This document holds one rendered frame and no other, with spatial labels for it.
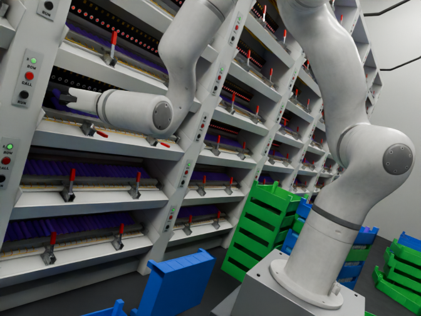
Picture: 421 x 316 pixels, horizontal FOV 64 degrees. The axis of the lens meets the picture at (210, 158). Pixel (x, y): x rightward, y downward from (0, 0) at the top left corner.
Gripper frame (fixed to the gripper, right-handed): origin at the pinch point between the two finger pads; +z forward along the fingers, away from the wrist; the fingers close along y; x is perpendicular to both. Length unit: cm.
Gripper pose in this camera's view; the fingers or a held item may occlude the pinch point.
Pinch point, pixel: (69, 100)
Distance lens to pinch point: 94.9
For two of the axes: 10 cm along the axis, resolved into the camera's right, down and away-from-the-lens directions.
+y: -5.2, -0.7, -8.5
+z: -8.3, -1.9, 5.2
